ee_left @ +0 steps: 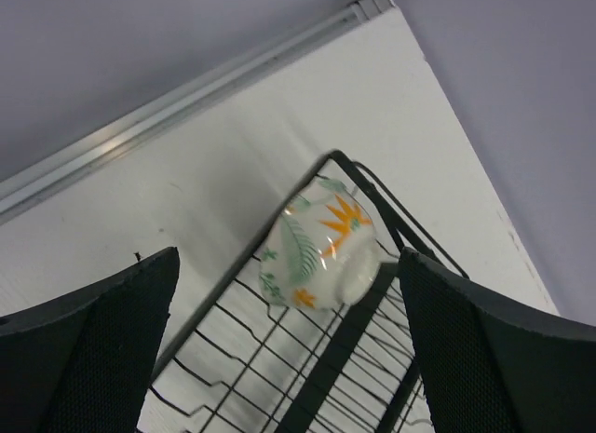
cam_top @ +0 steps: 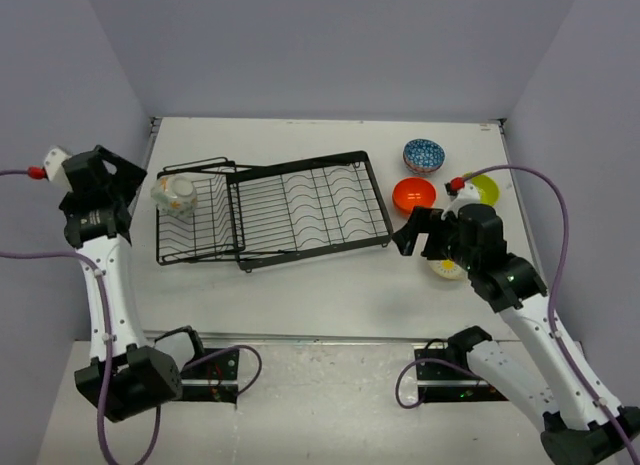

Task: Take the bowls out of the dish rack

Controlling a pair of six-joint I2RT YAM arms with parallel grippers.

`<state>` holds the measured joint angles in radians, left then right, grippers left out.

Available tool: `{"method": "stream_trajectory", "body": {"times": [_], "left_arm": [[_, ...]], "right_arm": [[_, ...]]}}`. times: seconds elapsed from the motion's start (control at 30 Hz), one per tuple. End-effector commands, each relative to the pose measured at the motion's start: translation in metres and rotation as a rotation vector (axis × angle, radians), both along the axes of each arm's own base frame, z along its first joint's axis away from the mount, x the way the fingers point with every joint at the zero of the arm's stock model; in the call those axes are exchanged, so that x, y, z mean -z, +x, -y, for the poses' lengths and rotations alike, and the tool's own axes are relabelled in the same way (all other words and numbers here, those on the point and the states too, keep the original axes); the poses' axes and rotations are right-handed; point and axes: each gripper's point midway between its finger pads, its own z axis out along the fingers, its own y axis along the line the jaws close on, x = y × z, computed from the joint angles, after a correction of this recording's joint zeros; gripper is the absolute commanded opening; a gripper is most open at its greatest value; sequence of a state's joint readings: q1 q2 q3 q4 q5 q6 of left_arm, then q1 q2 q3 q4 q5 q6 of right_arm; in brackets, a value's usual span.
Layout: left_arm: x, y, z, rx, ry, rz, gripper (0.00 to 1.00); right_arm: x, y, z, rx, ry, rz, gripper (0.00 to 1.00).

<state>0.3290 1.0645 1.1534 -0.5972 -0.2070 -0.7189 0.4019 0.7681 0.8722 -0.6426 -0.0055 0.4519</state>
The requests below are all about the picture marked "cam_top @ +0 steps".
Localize black wire dish rack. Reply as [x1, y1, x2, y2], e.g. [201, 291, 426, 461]
[156, 151, 392, 273]

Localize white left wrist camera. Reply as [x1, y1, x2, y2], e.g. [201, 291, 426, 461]
[43, 147, 72, 192]

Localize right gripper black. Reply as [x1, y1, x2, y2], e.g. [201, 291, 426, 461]
[392, 204, 477, 270]

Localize orange bowl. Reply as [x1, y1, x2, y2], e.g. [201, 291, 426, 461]
[392, 177, 437, 216]

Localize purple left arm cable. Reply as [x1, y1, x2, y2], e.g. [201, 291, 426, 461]
[0, 165, 264, 465]

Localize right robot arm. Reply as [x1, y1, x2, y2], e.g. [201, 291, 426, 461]
[393, 203, 639, 464]

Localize blue patterned bowl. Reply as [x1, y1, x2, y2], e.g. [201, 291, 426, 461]
[402, 139, 446, 175]

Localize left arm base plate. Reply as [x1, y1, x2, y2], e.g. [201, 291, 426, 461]
[179, 350, 240, 405]

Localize green bowl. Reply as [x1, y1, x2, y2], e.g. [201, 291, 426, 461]
[462, 172, 500, 206]

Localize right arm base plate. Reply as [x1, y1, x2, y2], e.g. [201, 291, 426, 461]
[414, 339, 506, 404]

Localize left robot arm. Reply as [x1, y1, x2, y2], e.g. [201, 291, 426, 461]
[59, 145, 208, 423]

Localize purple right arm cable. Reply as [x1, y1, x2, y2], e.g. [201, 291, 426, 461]
[395, 164, 640, 465]

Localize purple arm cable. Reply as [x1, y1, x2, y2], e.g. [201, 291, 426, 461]
[0, 165, 264, 465]
[395, 164, 640, 465]

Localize white bowl yellow dots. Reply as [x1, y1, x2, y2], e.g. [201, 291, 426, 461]
[428, 260, 466, 280]

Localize white bowl leaf pattern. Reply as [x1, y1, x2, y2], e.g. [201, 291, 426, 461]
[150, 174, 198, 217]

